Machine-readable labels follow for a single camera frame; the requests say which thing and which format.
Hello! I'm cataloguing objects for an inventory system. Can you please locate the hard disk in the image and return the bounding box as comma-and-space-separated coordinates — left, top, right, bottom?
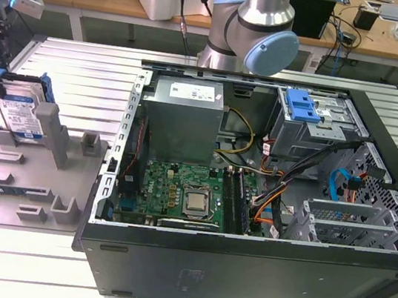
0, 66, 59, 152

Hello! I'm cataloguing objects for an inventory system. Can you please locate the blue data wire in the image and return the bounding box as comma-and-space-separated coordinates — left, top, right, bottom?
325, 167, 350, 204

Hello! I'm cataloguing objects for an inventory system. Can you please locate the multicoloured power wire black plug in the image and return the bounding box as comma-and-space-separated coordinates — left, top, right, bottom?
342, 170, 371, 208

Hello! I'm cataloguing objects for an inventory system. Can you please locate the metal disk bay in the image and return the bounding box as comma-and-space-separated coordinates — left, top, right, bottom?
284, 192, 398, 258

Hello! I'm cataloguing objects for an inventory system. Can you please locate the grey plastic parts rack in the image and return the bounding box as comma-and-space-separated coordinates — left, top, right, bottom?
0, 96, 115, 243

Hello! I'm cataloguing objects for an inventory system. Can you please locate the wooden top desk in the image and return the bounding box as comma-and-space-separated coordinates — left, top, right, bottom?
0, 0, 216, 61
285, 0, 398, 88

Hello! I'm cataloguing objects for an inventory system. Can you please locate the green motherboard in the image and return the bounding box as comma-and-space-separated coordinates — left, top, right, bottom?
113, 150, 259, 242

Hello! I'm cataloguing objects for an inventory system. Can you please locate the grey power supply unit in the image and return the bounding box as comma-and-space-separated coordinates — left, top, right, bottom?
133, 71, 229, 168

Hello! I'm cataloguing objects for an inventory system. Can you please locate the silver CPU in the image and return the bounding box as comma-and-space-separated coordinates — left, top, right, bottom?
184, 191, 211, 213

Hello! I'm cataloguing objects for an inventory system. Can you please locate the black graphics card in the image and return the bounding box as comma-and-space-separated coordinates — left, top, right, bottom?
156, 213, 223, 236

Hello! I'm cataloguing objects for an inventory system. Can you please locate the CPU socket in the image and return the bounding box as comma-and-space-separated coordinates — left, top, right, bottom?
177, 182, 219, 224

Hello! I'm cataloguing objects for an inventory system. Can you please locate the black open PC case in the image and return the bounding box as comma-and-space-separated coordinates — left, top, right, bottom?
64, 50, 398, 298

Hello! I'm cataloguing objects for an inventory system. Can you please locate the blue plastic drive latch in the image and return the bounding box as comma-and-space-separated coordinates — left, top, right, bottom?
282, 89, 322, 125

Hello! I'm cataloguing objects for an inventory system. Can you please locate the metal optical drive cage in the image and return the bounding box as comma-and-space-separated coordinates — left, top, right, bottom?
262, 85, 376, 182

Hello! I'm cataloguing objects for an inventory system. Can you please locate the black box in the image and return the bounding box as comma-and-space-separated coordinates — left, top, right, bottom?
284, 0, 337, 42

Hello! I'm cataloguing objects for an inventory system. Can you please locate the small black cube device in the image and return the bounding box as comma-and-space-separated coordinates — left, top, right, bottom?
352, 3, 380, 32

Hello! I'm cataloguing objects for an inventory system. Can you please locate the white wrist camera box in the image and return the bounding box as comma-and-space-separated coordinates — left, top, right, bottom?
5, 0, 46, 21

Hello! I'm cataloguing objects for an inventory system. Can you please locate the yellow black power wire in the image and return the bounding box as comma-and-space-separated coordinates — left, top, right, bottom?
214, 107, 260, 165

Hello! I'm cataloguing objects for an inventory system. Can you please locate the orange data wire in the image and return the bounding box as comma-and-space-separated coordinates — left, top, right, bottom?
253, 182, 288, 228

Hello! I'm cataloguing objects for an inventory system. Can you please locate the black sleeved cable bundle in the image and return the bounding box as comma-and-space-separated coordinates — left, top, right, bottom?
266, 129, 368, 251

